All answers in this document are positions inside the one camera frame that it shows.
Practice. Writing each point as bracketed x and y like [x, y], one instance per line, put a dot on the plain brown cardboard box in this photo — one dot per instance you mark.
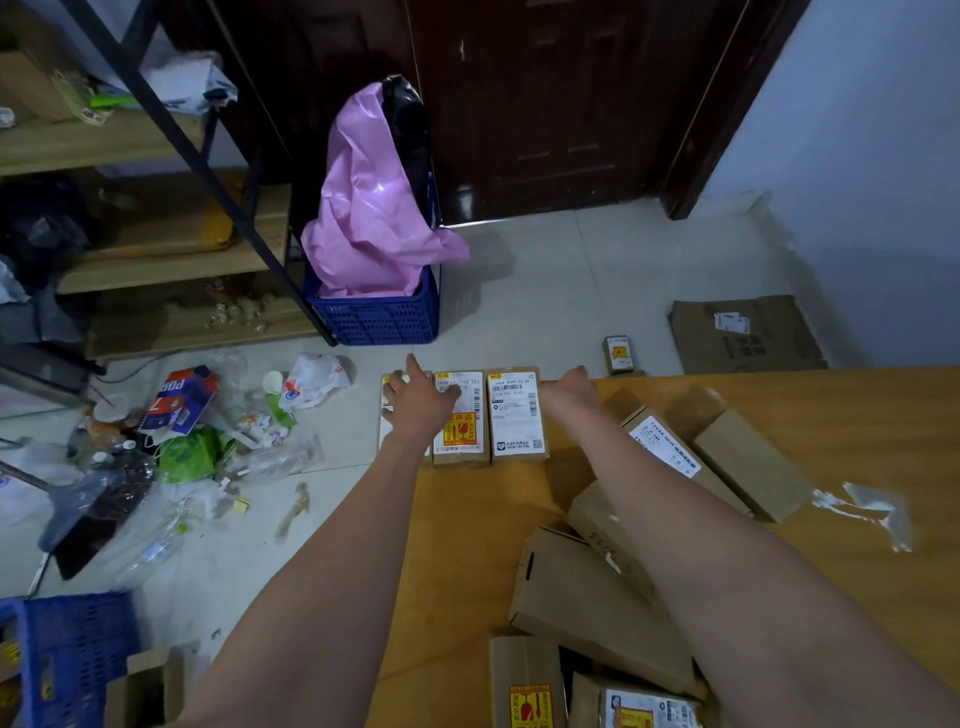
[754, 465]

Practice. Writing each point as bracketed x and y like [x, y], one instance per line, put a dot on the long cardboard box white label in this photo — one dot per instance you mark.
[667, 446]

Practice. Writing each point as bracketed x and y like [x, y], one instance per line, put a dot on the person's left thumb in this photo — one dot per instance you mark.
[451, 402]

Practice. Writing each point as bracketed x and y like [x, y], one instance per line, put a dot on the wooden shelf black metal frame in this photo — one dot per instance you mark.
[187, 262]

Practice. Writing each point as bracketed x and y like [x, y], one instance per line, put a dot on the clear plastic bag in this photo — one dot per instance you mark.
[270, 457]

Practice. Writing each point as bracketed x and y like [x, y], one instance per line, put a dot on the large cardboard box with slot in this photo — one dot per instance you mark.
[592, 607]

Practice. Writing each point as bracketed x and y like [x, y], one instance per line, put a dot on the cardboard box red yellow label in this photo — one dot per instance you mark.
[463, 439]

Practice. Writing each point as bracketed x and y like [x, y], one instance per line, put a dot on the yellow flat package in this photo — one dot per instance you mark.
[180, 217]

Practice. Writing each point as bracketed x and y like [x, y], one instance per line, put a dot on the cardboard box blue white label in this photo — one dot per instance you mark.
[637, 709]

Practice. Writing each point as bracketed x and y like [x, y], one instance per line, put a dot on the white paper cup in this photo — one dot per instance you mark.
[112, 409]

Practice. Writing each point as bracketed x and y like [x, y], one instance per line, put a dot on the person's right forearm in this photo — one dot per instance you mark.
[720, 577]

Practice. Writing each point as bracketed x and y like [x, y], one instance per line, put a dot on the person's left forearm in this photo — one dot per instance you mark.
[322, 592]

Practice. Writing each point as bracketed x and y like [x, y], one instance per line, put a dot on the white plastic bag red print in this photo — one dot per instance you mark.
[311, 379]

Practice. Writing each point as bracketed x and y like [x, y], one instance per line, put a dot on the pink plastic bag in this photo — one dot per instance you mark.
[371, 202]

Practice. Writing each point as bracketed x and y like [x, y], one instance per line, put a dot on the brown cardboard box on shelf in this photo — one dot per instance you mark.
[30, 86]

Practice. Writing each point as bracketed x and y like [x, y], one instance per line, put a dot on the person's right hand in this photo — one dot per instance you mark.
[571, 401]

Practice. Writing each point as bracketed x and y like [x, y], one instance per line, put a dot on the person's right thumb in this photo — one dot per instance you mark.
[548, 388]

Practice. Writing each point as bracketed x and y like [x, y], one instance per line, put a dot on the dark crumpled plastic bag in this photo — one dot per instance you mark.
[37, 225]

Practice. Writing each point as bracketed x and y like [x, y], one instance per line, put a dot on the open small cardboard box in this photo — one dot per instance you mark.
[146, 690]

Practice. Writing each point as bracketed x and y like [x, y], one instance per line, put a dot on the upright cardboard box yellow label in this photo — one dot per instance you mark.
[525, 686]

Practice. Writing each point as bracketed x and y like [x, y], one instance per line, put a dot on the green plastic bag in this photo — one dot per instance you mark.
[189, 454]

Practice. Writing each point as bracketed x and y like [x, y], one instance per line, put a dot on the green packet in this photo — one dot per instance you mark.
[82, 101]

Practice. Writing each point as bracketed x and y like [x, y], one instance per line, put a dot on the flattened brown cardboard sheet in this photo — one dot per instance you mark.
[750, 337]

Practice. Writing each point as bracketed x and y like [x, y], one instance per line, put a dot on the creased brown cardboard box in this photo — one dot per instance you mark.
[600, 525]

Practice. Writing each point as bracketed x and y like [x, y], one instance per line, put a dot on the blue plastic crate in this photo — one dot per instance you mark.
[379, 319]

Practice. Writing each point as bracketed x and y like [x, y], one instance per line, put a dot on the dark wooden door frame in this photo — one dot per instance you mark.
[720, 112]

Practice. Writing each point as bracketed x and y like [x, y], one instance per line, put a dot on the person's left hand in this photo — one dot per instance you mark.
[416, 409]

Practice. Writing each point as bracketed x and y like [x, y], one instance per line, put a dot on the white crumpled plastic package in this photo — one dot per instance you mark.
[187, 82]

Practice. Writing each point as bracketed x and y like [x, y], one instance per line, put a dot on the black plastic bag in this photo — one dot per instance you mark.
[411, 127]

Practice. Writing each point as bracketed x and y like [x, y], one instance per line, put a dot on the clear plastic wrap scrap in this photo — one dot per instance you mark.
[870, 506]

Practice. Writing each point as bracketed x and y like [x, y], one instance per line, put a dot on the small cardboard box yellow sticker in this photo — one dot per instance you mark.
[618, 354]

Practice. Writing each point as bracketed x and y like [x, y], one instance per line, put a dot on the red blue drink carton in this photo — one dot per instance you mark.
[180, 401]

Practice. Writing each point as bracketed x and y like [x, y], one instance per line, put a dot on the cardboard box large white label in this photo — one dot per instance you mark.
[516, 412]

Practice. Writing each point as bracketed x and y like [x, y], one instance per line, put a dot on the narrow white-labelled cardboard box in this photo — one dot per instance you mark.
[384, 431]

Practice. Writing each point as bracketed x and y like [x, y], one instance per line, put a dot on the blue plastic basket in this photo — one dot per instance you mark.
[71, 660]

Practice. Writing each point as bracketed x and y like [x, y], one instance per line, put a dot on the dark wooden door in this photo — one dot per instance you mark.
[547, 105]

